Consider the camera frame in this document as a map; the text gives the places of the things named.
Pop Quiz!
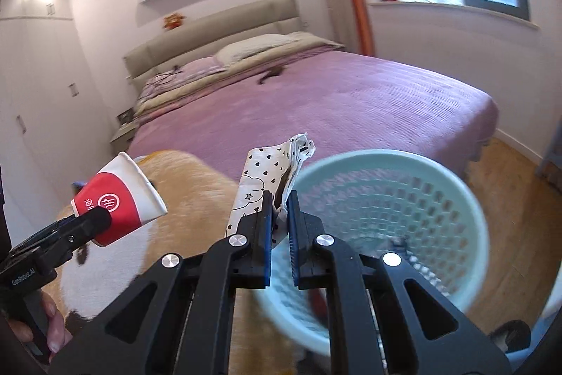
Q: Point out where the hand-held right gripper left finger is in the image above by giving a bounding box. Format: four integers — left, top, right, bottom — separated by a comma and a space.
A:
48, 190, 275, 375

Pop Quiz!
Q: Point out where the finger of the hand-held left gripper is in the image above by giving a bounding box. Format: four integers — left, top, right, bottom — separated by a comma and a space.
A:
48, 207, 113, 253
24, 213, 84, 245

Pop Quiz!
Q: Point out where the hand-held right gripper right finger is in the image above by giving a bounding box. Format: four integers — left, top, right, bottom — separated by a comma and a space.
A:
287, 189, 513, 375

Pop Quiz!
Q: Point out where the red white paper cup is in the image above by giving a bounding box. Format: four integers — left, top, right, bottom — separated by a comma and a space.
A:
71, 152, 168, 248

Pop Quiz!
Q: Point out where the white heart print wrapper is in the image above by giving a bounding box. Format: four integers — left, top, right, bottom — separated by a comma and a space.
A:
225, 132, 316, 249

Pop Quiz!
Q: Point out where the light green plastic basket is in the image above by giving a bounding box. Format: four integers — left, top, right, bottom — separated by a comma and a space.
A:
255, 149, 491, 358

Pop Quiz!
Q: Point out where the person's left hand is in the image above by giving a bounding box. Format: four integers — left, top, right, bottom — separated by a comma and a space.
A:
6, 291, 74, 362

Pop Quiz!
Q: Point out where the beige nightstand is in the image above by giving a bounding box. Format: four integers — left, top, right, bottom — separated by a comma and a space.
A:
110, 122, 141, 146

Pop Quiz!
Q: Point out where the white wardrobe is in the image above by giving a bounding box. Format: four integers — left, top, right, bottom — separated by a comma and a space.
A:
0, 1, 111, 237

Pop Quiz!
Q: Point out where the folded yellow quilt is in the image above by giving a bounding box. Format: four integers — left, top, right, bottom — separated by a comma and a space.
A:
132, 31, 346, 122

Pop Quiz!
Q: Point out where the bed with purple cover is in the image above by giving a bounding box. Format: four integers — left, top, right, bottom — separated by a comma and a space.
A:
127, 47, 500, 185

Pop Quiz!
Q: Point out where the small brown object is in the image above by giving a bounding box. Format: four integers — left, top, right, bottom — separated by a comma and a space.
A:
258, 67, 284, 86

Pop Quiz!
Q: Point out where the purple pillow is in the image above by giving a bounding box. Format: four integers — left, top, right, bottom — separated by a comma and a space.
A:
176, 56, 229, 82

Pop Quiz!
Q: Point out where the cream pillow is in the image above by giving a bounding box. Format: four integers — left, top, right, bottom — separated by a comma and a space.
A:
215, 34, 300, 66

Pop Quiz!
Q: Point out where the beige padded headboard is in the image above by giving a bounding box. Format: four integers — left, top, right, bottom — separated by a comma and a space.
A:
123, 0, 300, 95

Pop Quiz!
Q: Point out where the dark slipper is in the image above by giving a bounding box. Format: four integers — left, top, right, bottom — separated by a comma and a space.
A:
489, 319, 533, 355

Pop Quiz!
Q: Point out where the black charging cable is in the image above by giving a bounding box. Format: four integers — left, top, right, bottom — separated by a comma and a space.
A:
151, 65, 183, 84

